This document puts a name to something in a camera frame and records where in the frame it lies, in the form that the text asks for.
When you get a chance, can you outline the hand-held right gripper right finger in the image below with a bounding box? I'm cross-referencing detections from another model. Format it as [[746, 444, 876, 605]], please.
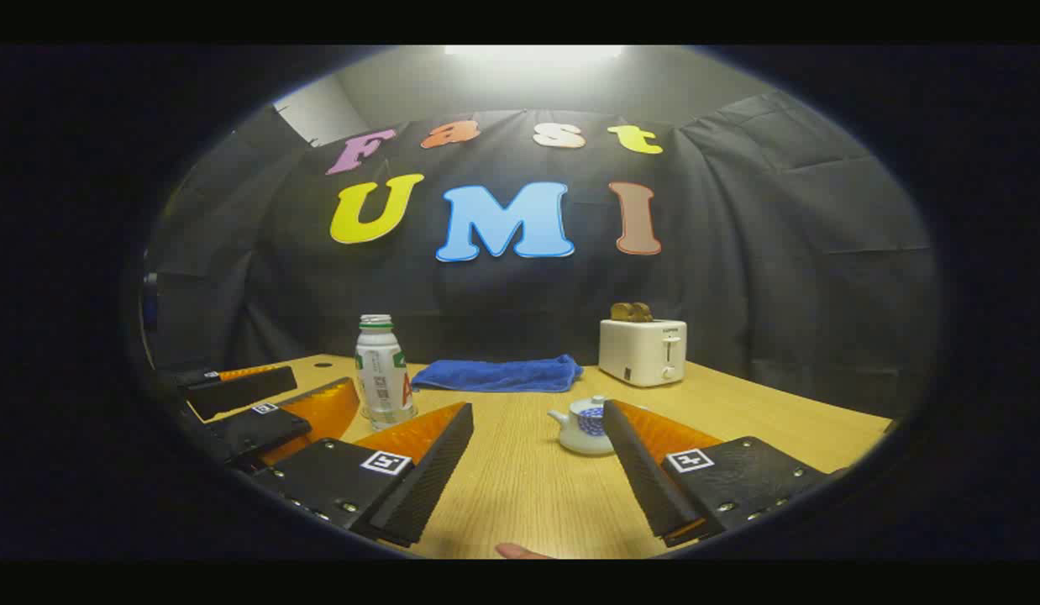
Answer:
[[604, 400, 830, 547]]

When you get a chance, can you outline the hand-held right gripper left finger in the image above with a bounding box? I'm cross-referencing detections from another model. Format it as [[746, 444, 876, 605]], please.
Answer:
[[251, 402, 475, 547]]

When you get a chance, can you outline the white blue-patterned teacup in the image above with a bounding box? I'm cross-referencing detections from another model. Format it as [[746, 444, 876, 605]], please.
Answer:
[[548, 395, 619, 456]]

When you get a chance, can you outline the white plastic water bottle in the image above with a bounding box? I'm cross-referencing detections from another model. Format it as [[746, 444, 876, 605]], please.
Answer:
[[355, 315, 418, 430]]

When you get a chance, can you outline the blue towel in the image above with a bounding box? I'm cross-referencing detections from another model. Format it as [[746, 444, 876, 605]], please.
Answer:
[[411, 355, 584, 394]]

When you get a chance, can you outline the white toaster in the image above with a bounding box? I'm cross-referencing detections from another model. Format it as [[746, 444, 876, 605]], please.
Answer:
[[598, 318, 688, 388]]

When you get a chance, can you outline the black backdrop cloth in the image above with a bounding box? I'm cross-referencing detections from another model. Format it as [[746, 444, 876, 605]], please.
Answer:
[[146, 91, 941, 421]]

